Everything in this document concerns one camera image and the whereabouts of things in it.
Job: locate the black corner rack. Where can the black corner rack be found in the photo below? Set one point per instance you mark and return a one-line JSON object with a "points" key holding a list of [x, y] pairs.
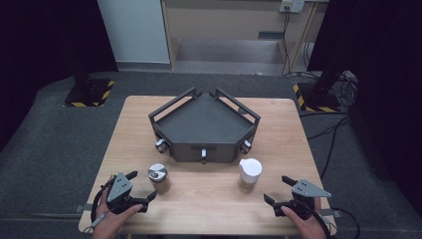
{"points": [[204, 126]]}

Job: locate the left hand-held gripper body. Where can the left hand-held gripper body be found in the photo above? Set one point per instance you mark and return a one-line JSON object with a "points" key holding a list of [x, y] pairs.
{"points": [[119, 189]]}

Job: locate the white-lid spice jar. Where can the white-lid spice jar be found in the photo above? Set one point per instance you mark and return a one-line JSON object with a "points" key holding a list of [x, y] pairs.
{"points": [[249, 174]]}

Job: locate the white wall socket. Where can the white wall socket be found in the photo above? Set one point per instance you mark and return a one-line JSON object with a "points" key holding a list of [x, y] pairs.
{"points": [[292, 5]]}

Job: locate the silver-lid spice jar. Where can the silver-lid spice jar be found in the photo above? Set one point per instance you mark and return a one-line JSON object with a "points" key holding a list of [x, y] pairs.
{"points": [[159, 179]]}

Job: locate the black stand with striped base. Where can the black stand with striped base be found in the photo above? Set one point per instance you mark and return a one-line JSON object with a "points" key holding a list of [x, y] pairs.
{"points": [[316, 98], [88, 94]]}

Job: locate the wooden shelf unit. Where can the wooden shelf unit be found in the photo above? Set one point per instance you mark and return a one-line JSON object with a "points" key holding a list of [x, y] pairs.
{"points": [[229, 40]]}

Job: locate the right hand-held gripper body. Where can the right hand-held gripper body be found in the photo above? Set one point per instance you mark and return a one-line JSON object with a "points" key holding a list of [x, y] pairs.
{"points": [[307, 191]]}

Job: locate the person's right hand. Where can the person's right hand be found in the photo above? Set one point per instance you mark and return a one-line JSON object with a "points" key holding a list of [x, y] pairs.
{"points": [[308, 229]]}

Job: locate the black curtain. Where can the black curtain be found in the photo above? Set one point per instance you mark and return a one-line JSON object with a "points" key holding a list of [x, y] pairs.
{"points": [[40, 49], [384, 83]]}

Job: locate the person's left hand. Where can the person's left hand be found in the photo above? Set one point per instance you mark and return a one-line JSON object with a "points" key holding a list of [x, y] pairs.
{"points": [[111, 224]]}

